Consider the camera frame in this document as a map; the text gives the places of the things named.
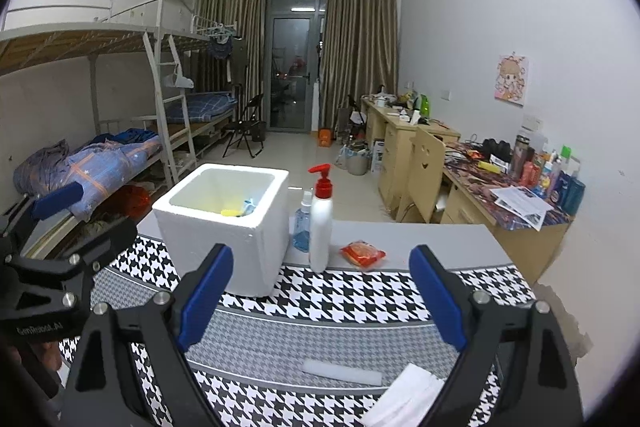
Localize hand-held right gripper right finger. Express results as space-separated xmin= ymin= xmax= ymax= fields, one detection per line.
xmin=409 ymin=244 xmax=586 ymax=427

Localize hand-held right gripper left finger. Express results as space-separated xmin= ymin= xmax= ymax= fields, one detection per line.
xmin=62 ymin=243 xmax=235 ymax=427

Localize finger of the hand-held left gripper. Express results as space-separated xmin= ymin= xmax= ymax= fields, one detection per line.
xmin=5 ymin=217 xmax=139 ymax=303
xmin=0 ymin=180 xmax=85 ymax=258

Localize white foam box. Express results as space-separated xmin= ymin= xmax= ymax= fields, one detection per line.
xmin=151 ymin=163 xmax=291 ymax=299

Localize person's left hand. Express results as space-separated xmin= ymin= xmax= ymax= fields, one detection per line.
xmin=34 ymin=338 xmax=64 ymax=377

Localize olive green cloth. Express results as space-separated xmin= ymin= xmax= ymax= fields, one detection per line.
xmin=80 ymin=219 xmax=122 ymax=241

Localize red plastic bag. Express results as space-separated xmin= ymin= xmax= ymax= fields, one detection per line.
xmin=117 ymin=185 xmax=151 ymax=221

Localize blue orange checked quilt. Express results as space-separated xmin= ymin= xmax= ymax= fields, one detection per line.
xmin=12 ymin=139 xmax=164 ymax=221

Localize red snack packet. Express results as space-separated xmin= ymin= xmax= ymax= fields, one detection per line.
xmin=339 ymin=240 xmax=387 ymax=269

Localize wooden desk with patterned cover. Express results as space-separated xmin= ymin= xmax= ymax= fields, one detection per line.
xmin=439 ymin=144 xmax=574 ymax=286

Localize dark blue clothing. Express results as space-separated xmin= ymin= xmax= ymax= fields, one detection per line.
xmin=92 ymin=128 xmax=161 ymax=146

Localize white tissue stack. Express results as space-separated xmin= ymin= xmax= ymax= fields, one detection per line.
xmin=360 ymin=362 xmax=449 ymax=427

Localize black white houndstooth mat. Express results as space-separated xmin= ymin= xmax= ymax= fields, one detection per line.
xmin=57 ymin=234 xmax=551 ymax=427

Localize clear blue spray bottle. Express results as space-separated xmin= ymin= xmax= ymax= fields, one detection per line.
xmin=291 ymin=190 xmax=314 ymax=253

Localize printed paper sheets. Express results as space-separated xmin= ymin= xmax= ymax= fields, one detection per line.
xmin=488 ymin=184 xmax=551 ymax=228

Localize wooden chair with smiley cutout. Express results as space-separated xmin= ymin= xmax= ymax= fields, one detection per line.
xmin=397 ymin=126 xmax=447 ymax=224

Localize white bottle with red pump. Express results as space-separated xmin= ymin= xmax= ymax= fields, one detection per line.
xmin=307 ymin=163 xmax=335 ymax=274

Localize white bunk bed ladder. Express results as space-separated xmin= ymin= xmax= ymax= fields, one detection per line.
xmin=142 ymin=29 xmax=199 ymax=188

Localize metal pot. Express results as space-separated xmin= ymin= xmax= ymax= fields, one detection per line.
xmin=344 ymin=144 xmax=374 ymax=176

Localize light wooden desk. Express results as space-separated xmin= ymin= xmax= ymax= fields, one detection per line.
xmin=360 ymin=95 xmax=461 ymax=208

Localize group of toiletry bottles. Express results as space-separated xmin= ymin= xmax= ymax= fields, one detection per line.
xmin=509 ymin=134 xmax=586 ymax=216

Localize white metal bunk bed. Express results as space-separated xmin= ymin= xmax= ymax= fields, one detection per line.
xmin=0 ymin=0 xmax=242 ymax=269

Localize blue plaid mattress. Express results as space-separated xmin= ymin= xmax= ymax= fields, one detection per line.
xmin=165 ymin=90 xmax=236 ymax=124

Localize white hanging bag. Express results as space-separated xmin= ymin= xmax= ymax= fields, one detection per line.
xmin=162 ymin=64 xmax=195 ymax=90

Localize black folding chair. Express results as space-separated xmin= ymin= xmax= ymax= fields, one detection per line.
xmin=222 ymin=93 xmax=266 ymax=159

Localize folding chair by curtain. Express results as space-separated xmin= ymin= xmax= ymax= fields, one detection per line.
xmin=337 ymin=94 xmax=369 ymax=144

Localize hanging dark clothes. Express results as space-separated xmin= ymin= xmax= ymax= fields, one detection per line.
xmin=207 ymin=34 xmax=249 ymax=86

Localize brown curtain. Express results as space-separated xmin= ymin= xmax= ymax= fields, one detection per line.
xmin=320 ymin=0 xmax=401 ymax=134
xmin=193 ymin=0 xmax=268 ymax=128

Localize glass balcony door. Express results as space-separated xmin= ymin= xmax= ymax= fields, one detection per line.
xmin=266 ymin=0 xmax=329 ymax=134

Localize cartoon wall poster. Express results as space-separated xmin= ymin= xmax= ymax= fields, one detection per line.
xmin=493 ymin=53 xmax=530 ymax=106

